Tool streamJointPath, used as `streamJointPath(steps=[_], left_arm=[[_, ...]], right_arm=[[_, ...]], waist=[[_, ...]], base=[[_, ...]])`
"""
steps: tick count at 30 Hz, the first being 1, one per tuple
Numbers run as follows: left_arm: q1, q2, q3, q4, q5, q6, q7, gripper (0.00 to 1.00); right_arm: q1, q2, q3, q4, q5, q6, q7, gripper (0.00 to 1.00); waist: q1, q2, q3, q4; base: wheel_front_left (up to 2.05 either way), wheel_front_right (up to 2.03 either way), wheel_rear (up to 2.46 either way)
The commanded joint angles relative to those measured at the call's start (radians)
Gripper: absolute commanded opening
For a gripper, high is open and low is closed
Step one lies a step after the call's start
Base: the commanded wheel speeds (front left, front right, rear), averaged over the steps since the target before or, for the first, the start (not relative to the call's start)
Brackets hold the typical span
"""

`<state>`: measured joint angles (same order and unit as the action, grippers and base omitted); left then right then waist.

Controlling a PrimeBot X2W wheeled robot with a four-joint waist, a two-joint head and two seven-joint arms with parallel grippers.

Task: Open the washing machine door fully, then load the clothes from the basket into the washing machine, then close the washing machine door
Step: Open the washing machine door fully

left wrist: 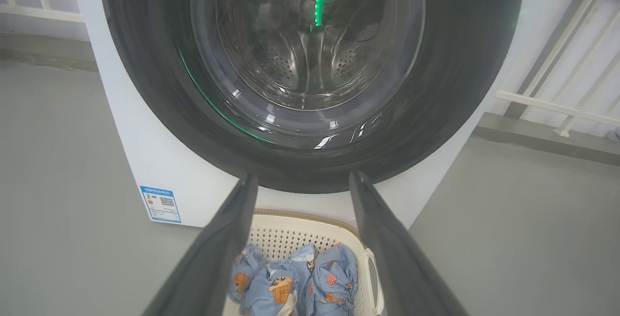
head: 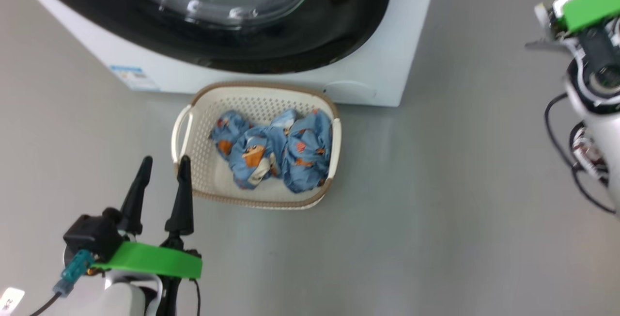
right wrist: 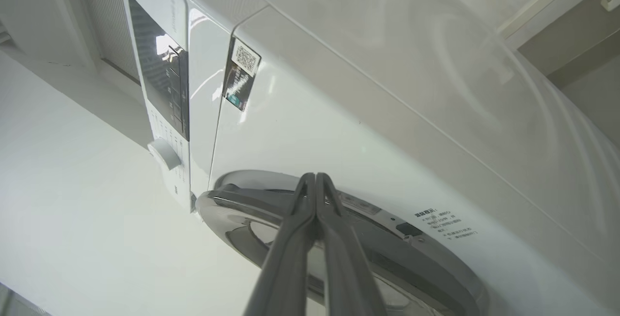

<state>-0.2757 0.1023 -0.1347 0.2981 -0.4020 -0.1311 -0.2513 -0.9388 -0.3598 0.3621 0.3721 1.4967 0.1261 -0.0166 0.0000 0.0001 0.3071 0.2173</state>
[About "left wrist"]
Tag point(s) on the blue cartoon print garment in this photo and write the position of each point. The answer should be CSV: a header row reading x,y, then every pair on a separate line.
x,y
334,277

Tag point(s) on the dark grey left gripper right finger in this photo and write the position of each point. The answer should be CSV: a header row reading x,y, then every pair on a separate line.
x,y
397,267

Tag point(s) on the blue energy label sticker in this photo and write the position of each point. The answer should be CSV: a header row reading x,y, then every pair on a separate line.
x,y
161,204

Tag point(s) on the cream perforated laundry basket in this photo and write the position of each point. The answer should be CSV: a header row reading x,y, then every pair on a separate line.
x,y
295,231

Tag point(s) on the perforated steel washer drum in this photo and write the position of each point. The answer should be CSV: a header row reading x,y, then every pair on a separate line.
x,y
290,64

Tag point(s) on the white front-load washing machine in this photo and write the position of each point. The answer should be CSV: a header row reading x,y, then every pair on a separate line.
x,y
145,161

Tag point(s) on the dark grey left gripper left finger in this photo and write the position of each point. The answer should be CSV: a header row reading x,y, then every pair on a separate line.
x,y
213,258

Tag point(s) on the black round washer door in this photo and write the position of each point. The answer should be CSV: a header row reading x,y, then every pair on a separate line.
x,y
145,64

